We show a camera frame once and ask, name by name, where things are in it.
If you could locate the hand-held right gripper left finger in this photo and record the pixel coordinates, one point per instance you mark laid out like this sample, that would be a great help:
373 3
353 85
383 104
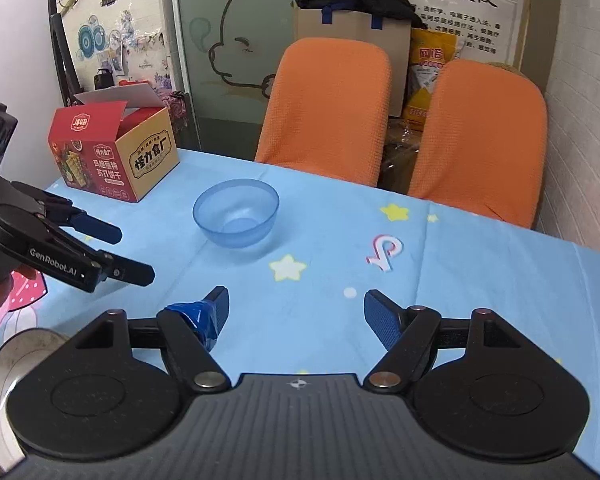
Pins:
195 312

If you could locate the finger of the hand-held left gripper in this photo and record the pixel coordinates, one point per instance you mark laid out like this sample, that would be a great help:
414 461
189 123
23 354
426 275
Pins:
130 272
100 230

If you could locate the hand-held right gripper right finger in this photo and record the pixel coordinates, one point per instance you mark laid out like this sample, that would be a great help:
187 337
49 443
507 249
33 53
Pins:
382 317

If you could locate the blue plastic bowl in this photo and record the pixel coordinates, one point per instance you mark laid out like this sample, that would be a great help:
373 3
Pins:
235 220

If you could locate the stainless steel bowl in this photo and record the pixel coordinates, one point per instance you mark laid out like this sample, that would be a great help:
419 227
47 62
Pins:
0 385

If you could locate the red cracker box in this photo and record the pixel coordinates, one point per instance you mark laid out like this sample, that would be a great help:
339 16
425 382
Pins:
90 160

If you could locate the blue cartoon tablecloth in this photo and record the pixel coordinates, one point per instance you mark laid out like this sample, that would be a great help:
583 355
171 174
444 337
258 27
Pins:
455 270

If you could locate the plastic wrapped brown box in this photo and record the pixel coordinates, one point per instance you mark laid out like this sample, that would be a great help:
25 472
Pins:
402 155

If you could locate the black pole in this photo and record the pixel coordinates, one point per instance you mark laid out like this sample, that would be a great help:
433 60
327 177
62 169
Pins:
62 60

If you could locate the frosted glass door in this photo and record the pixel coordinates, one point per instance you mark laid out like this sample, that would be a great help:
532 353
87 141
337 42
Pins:
215 85

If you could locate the orange chair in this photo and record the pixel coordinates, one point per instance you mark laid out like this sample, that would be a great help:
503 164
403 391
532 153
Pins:
325 110
475 145

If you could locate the yellow snack bag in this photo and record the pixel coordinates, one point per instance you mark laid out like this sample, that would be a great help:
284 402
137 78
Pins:
427 75

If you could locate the framed wall sign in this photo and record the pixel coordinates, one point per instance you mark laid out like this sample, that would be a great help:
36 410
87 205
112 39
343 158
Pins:
480 15

